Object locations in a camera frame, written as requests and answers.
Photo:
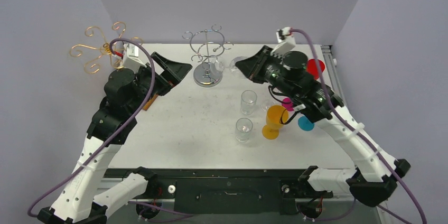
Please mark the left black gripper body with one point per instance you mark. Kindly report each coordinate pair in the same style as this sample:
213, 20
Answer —
145, 75

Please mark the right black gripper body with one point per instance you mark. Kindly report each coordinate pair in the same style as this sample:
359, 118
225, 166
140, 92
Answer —
262, 67

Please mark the red wine glass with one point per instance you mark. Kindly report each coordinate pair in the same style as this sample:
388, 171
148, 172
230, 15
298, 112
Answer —
312, 68

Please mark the yellow wine glass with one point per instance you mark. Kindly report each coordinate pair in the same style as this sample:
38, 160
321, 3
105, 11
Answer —
275, 114

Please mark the blue wine glass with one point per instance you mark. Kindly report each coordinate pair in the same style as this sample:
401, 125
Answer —
305, 124

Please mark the clear ribbed glass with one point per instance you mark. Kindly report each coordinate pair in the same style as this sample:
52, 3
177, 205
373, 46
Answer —
243, 129

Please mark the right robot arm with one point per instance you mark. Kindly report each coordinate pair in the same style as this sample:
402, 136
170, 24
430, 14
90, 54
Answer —
375, 174

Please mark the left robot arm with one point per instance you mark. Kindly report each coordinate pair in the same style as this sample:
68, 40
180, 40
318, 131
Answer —
127, 91

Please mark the pink wine glass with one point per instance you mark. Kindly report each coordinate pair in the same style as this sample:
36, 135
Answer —
287, 104

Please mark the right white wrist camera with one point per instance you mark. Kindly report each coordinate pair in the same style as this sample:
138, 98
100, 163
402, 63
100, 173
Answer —
286, 42

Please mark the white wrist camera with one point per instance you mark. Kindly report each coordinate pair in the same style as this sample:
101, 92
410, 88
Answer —
286, 42
131, 57

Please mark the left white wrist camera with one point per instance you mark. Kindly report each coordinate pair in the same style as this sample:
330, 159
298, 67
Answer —
131, 57

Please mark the chrome wire glass rack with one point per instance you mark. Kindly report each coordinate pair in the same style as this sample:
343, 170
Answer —
208, 46

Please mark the gold wire glass rack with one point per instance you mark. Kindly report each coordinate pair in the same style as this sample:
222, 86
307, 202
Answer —
114, 55

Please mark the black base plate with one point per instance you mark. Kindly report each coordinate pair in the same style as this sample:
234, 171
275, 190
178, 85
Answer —
233, 191

